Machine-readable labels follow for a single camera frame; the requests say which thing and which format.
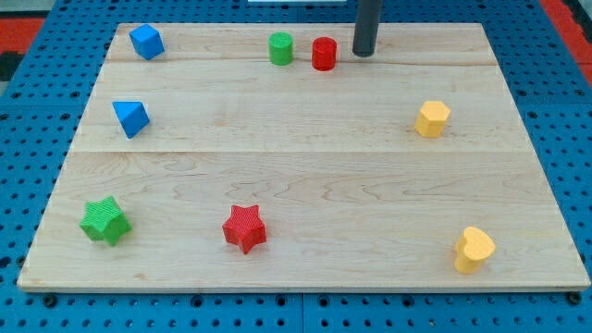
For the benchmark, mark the blue cube block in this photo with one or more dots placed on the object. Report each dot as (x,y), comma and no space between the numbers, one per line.
(147,42)

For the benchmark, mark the red star block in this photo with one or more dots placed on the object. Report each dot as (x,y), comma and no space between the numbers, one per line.
(244,227)

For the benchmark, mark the light wooden board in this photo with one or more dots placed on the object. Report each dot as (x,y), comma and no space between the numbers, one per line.
(352,197)

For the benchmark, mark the red cylinder block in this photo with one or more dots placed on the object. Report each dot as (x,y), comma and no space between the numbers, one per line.
(324,53)

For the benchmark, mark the green cylinder block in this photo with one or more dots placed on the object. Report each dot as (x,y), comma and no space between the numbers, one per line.
(280,48)

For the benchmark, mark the yellow hexagon block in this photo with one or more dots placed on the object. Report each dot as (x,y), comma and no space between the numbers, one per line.
(431,119)

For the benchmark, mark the blue triangular prism block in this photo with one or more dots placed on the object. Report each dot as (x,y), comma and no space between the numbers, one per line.
(132,116)

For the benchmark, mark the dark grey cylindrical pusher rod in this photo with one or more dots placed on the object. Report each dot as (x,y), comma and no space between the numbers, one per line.
(366,27)

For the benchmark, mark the yellow heart block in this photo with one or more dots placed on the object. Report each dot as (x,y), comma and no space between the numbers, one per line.
(472,249)

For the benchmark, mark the green star block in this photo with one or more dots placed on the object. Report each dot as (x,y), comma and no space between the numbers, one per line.
(105,221)

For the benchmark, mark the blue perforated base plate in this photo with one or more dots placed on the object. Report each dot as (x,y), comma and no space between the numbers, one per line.
(43,104)

